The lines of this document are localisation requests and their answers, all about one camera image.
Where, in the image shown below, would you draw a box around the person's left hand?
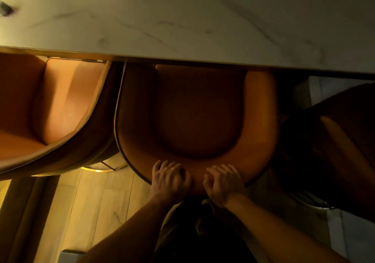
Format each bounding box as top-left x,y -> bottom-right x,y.
151,160 -> 193,204

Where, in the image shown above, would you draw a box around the person's right hand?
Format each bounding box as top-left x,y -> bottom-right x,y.
202,164 -> 246,208

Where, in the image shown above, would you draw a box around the person's left forearm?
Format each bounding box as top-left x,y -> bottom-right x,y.
78,194 -> 184,263

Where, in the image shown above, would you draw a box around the person's right forearm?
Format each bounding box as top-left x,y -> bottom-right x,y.
225,195 -> 350,263

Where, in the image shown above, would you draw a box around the person's dark trousers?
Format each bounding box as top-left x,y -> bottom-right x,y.
152,197 -> 259,263

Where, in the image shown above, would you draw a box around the small dark object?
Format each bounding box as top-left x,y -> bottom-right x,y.
0,1 -> 15,17

